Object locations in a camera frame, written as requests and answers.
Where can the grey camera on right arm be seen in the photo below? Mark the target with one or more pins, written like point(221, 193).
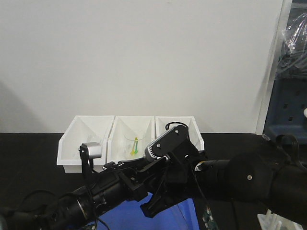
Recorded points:
point(166, 142)

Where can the left white storage bin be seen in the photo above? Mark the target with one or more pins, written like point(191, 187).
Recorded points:
point(80, 128)

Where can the blue-grey pegboard drying rack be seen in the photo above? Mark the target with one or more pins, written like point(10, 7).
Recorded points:
point(287, 97)

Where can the white test tube rack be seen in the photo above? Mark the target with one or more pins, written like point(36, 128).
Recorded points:
point(271, 221)

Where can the right white storage bin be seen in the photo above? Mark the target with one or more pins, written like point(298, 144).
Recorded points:
point(190, 152)

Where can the beaker with coloured droppers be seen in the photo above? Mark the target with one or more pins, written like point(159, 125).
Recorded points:
point(133, 147)

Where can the black wire tripod stand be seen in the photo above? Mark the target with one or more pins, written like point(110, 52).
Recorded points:
point(174, 123)

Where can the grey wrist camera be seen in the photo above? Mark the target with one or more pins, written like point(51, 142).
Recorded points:
point(90, 150)

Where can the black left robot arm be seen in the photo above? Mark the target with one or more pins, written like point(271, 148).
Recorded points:
point(102, 192)

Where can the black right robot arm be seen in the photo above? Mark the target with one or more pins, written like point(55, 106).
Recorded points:
point(278, 181)

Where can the blue plastic tray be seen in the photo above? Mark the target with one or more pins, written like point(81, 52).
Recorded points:
point(129, 216)

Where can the middle white storage bin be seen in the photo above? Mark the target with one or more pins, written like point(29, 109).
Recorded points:
point(124, 126)

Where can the clear plastic bag of pegs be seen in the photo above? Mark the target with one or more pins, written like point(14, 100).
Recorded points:
point(293, 59)

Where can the white storage bin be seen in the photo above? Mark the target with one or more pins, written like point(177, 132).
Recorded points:
point(190, 152)
point(80, 128)
point(124, 126)

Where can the clear beakers in left bin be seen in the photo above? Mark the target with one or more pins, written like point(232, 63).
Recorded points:
point(94, 138)

